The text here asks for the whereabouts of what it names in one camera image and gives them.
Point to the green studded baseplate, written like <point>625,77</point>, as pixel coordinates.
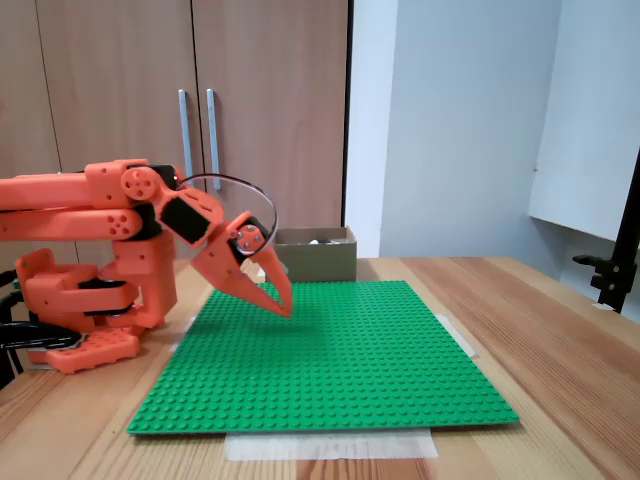
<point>325,360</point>

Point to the black clamp stand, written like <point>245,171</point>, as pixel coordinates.
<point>612,285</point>

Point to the pale masking tape strip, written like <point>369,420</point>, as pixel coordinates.
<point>462,340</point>
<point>260,274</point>
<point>325,447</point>
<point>190,324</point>

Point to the yellow white black ball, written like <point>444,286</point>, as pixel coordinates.
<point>315,242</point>

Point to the brown wooden cabinet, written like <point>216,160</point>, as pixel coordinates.
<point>275,75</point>

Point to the white board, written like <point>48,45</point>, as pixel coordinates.
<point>590,125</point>

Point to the black table clamp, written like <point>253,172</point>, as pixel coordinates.
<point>40,340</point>

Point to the brown cardboard box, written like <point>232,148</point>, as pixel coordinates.
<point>325,265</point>

